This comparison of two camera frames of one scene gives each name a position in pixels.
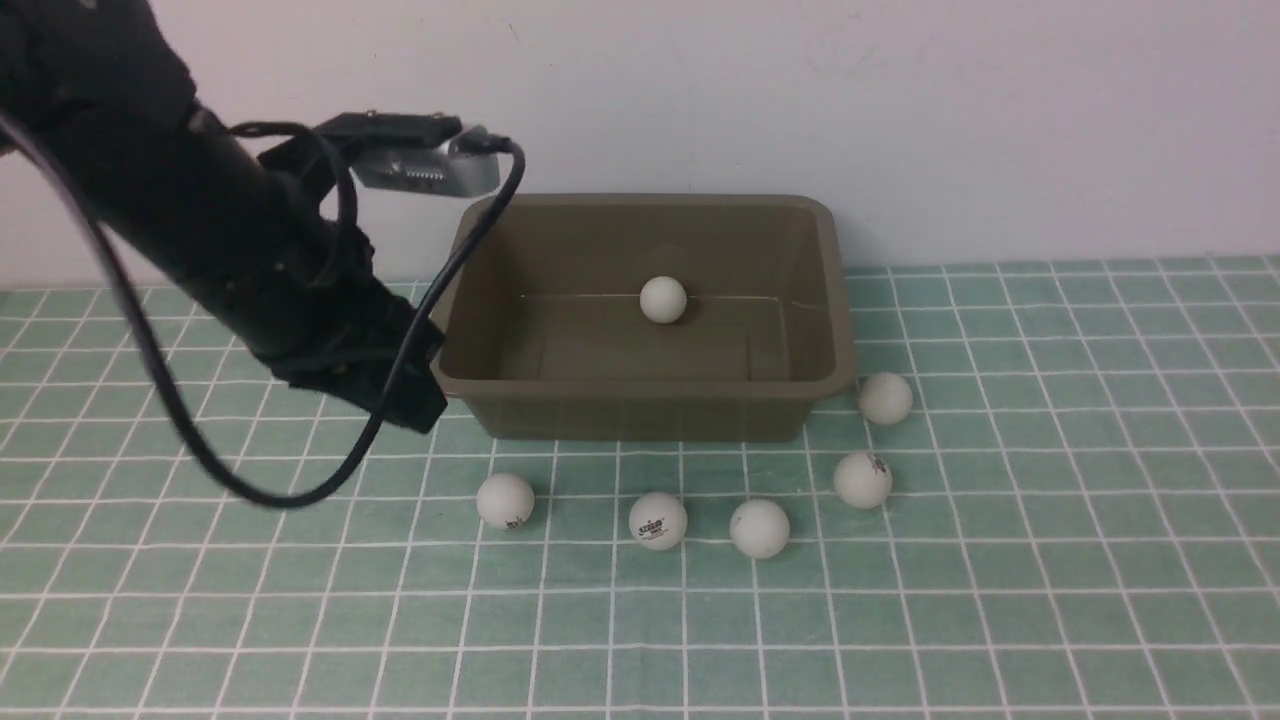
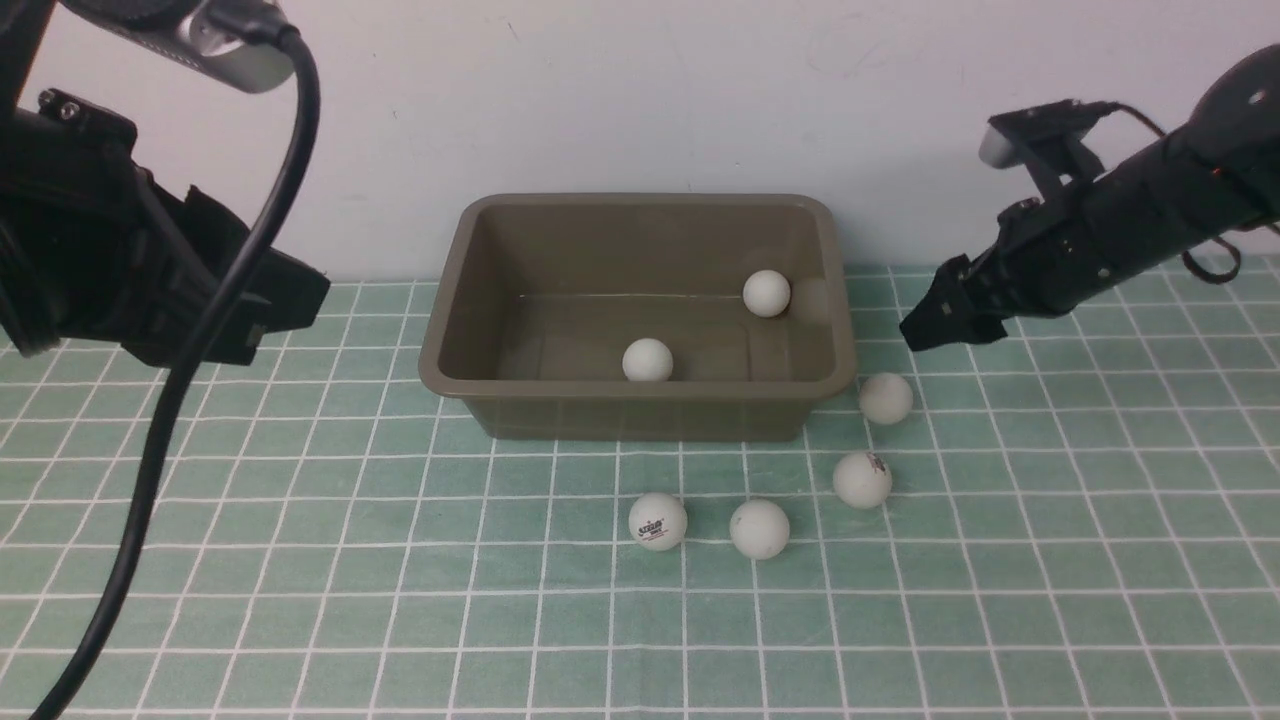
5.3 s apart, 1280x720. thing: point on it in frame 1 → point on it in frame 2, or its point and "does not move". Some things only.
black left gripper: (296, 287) → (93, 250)
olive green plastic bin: (652, 317) does not move
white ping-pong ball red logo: (658, 521) does not move
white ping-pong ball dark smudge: (863, 480) does not move
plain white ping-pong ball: (759, 528) does not move
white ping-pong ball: (885, 398) does not move
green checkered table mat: (1054, 494) does not move
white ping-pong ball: (663, 299) → (766, 293)
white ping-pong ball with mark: (505, 501) → (647, 359)
